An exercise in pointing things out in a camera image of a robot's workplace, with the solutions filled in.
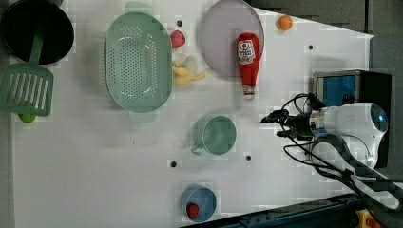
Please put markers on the red plush strawberry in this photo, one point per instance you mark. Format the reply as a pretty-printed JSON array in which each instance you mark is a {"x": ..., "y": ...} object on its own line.
[{"x": 177, "y": 39}]

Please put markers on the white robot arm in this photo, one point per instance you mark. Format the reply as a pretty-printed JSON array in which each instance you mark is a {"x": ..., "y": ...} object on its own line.
[{"x": 342, "y": 143}]

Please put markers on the green perforated colander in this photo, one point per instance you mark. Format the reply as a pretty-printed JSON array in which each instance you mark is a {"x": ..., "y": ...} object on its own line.
[{"x": 138, "y": 61}]

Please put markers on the black pot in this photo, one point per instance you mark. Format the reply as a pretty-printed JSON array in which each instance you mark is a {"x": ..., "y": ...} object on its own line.
[{"x": 25, "y": 19}]

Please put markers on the blue bowl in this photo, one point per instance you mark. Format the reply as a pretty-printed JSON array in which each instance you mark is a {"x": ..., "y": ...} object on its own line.
[{"x": 204, "y": 197}]

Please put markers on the small red fruit in bowl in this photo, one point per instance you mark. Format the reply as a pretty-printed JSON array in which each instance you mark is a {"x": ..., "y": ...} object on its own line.
[{"x": 192, "y": 210}]

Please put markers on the yellow plush peeled banana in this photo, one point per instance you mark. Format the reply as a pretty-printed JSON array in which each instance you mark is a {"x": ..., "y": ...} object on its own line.
[{"x": 186, "y": 72}]

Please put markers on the green mug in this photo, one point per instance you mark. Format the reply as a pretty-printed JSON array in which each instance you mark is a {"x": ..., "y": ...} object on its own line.
[{"x": 215, "y": 135}]

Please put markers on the round grey plate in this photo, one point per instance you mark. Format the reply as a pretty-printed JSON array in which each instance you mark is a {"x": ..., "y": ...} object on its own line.
[{"x": 220, "y": 29}]

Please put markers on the green slotted spatula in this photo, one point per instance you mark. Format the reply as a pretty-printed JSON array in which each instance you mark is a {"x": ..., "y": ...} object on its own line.
[{"x": 27, "y": 87}]

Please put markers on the orange plush fruit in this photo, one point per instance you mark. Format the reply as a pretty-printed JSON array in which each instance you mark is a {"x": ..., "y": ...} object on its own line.
[{"x": 285, "y": 22}]

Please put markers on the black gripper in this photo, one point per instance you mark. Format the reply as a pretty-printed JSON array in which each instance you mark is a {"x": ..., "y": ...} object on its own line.
[{"x": 298, "y": 126}]

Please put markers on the red plush ketchup bottle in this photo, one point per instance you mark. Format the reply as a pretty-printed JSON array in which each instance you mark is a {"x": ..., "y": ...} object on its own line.
[{"x": 248, "y": 53}]

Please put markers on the silver black toaster oven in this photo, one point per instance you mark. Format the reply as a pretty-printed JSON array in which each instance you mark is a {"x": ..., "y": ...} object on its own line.
[{"x": 351, "y": 95}]

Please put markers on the small green lime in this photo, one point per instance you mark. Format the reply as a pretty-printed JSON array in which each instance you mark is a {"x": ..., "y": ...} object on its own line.
[{"x": 27, "y": 118}]

